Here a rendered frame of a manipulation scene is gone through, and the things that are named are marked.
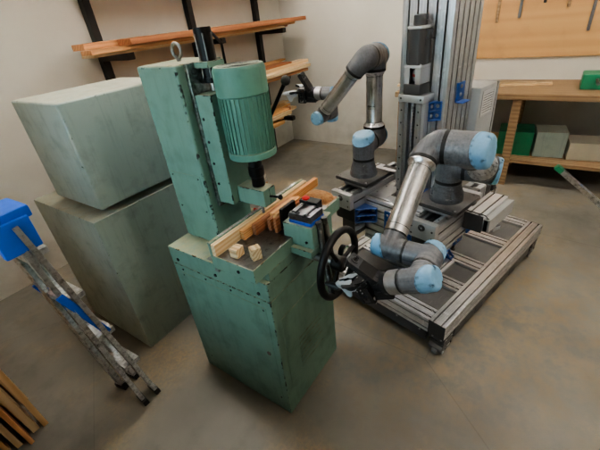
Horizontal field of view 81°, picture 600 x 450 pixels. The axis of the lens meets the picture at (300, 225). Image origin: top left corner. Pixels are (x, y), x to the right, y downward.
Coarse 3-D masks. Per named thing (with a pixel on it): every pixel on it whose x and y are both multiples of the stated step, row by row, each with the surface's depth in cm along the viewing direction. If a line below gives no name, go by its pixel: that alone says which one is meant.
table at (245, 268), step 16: (336, 208) 160; (240, 240) 136; (256, 240) 135; (272, 240) 134; (288, 240) 133; (224, 256) 128; (272, 256) 127; (304, 256) 133; (240, 272) 124; (256, 272) 121
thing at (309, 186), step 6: (312, 180) 168; (306, 186) 164; (312, 186) 169; (294, 192) 159; (300, 192) 161; (306, 192) 165; (276, 204) 150; (252, 222) 139; (246, 228) 136; (240, 234) 136; (246, 234) 136; (252, 234) 139
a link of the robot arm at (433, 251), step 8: (432, 240) 107; (408, 248) 106; (416, 248) 105; (424, 248) 104; (432, 248) 104; (440, 248) 104; (408, 256) 105; (416, 256) 104; (424, 256) 101; (432, 256) 101; (440, 256) 103; (408, 264) 107; (440, 264) 102
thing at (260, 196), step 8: (240, 184) 140; (248, 184) 139; (272, 184) 137; (240, 192) 140; (248, 192) 137; (256, 192) 135; (264, 192) 133; (272, 192) 137; (240, 200) 143; (248, 200) 140; (256, 200) 137; (264, 200) 134; (272, 200) 138
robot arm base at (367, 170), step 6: (354, 162) 193; (360, 162) 191; (366, 162) 190; (372, 162) 192; (354, 168) 194; (360, 168) 192; (366, 168) 191; (372, 168) 192; (354, 174) 194; (360, 174) 192; (366, 174) 192; (372, 174) 193
